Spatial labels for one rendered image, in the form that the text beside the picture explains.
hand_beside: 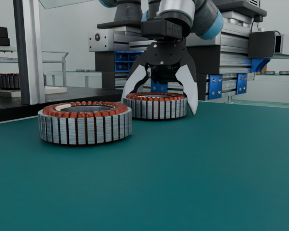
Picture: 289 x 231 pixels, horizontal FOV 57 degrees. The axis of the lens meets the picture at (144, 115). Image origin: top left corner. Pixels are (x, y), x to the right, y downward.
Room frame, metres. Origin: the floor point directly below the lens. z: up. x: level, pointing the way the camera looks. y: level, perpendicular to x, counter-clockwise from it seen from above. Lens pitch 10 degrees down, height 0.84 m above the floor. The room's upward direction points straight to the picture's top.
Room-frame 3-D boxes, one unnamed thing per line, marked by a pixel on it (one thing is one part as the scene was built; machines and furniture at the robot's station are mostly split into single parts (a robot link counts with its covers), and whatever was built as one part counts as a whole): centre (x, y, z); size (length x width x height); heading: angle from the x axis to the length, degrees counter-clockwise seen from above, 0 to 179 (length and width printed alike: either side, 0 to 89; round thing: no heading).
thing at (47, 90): (0.67, 0.30, 0.78); 0.15 x 0.15 x 0.01; 56
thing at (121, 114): (0.33, 0.07, 0.77); 0.11 x 0.11 x 0.04
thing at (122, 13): (1.36, 0.07, 1.09); 0.15 x 0.15 x 0.10
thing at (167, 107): (0.47, -0.02, 0.77); 0.11 x 0.11 x 0.04
